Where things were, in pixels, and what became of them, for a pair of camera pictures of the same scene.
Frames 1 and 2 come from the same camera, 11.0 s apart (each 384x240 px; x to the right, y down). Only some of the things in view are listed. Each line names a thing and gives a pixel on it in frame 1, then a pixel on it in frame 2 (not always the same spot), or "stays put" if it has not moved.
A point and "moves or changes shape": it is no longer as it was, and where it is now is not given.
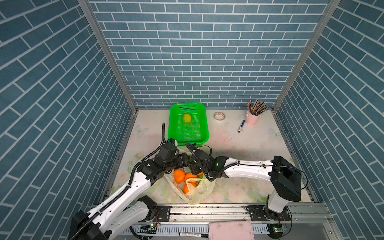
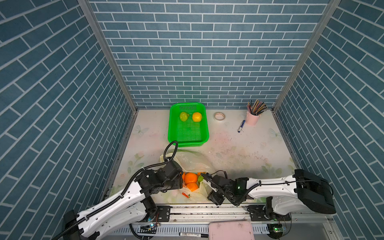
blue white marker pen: [241, 126] stays put
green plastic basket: [188, 123] stays put
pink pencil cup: [251, 120] stays put
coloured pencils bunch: [257, 108] stays put
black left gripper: [183, 161] to [179, 182]
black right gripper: [192, 167] to [212, 197]
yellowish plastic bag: [192, 191] moves or changes shape
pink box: [231, 230] stays put
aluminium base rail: [193, 222] stays put
